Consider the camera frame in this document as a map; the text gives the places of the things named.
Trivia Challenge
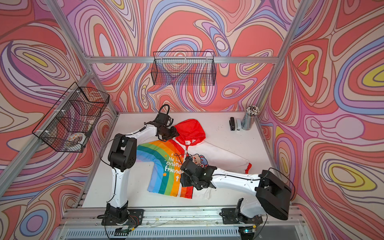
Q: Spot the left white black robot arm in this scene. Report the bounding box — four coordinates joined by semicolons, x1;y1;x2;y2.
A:
103;124;179;226

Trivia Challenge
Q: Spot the round item in left basket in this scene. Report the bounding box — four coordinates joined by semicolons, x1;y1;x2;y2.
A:
65;133;86;151

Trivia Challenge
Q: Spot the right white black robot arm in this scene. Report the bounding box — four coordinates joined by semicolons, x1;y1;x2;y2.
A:
181;157;292;221

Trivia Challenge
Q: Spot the black wire basket wall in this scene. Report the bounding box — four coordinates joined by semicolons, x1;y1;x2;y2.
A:
151;51;217;87
32;83;110;153

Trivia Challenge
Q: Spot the black wire basket back wall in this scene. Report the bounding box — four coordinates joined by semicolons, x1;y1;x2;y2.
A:
151;51;217;87

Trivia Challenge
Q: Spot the black stapler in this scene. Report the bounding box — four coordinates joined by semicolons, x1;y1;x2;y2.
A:
229;117;236;131

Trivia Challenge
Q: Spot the metal cup of pencils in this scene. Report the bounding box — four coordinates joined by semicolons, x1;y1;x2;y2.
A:
241;106;260;131

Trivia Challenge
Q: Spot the aluminium frame rail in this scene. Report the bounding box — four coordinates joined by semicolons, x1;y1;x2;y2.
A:
86;57;278;64

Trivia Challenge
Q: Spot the pale eraser block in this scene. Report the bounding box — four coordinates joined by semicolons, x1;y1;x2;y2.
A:
236;119;242;131

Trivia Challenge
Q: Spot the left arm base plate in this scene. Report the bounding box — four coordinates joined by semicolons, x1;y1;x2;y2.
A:
101;209;145;238

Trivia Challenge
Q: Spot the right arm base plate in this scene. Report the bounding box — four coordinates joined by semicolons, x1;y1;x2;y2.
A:
219;208;264;226

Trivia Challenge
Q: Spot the black wire basket left wall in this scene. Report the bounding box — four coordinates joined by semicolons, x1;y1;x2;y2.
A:
32;83;110;153

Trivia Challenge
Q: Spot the rainbow red hooded jacket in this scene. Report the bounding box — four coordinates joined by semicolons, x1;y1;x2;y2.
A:
137;119;252;200

